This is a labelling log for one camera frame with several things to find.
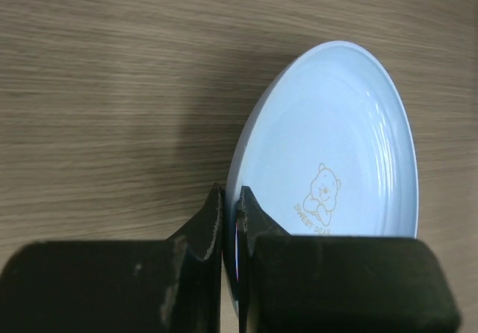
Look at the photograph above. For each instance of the light blue plate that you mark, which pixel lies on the light blue plate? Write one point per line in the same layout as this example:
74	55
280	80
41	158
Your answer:
327	150

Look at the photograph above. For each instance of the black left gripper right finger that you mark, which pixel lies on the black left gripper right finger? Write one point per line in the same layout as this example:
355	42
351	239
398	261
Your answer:
292	283

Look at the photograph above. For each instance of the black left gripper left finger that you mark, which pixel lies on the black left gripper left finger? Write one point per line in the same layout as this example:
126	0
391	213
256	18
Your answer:
170	285

